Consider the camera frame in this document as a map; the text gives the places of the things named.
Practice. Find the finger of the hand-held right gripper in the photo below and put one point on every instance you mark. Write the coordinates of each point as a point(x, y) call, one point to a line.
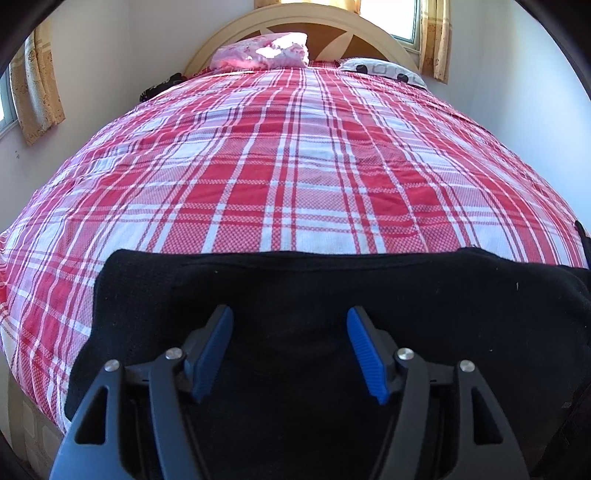
point(580, 229)

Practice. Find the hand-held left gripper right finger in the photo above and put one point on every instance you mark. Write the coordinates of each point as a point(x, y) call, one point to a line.
point(367, 355)

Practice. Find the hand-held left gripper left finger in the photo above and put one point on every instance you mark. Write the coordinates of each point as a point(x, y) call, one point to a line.
point(212, 355)

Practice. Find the black pants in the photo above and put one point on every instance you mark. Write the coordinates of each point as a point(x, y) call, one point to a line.
point(295, 286)

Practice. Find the beige bed base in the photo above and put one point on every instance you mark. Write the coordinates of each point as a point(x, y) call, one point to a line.
point(32, 429)

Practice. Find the red plaid bedspread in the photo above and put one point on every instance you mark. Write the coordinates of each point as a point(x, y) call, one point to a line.
point(277, 161)

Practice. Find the yellow patterned curtain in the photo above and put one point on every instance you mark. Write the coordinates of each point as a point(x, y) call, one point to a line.
point(436, 41)
point(37, 92)

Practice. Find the white black-patterned pillow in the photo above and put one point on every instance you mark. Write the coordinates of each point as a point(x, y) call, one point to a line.
point(383, 69)

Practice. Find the dark cloth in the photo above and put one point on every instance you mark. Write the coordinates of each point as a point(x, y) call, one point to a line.
point(161, 86)

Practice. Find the window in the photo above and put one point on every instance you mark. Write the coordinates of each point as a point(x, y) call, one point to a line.
point(390, 18)
point(7, 106)

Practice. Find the pink floral pillow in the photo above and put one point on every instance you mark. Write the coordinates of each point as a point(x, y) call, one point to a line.
point(258, 53)

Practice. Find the cream wooden headboard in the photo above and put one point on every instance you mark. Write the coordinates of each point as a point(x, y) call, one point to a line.
point(231, 26)

